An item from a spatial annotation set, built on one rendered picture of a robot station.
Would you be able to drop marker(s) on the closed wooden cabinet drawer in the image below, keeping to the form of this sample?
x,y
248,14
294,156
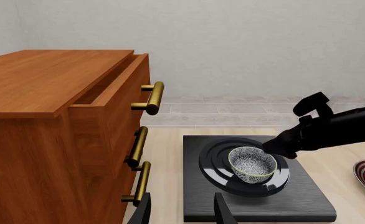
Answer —
x,y
121,184
132,149

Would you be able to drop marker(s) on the open wooden cabinet drawer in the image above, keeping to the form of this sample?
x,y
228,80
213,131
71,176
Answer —
x,y
120,105

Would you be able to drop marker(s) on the flat black stove plate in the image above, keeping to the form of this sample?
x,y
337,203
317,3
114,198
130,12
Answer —
x,y
257,205

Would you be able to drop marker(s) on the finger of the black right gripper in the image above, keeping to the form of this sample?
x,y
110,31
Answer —
x,y
283,145

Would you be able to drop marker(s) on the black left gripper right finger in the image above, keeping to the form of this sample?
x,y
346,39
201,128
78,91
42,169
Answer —
x,y
223,212

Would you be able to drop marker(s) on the black patterned bowl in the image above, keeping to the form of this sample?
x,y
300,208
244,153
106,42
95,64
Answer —
x,y
252,164

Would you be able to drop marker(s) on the wooden cabinet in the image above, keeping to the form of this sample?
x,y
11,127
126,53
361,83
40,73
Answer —
x,y
30,116

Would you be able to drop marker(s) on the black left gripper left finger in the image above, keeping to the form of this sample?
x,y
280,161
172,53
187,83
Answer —
x,y
142,212

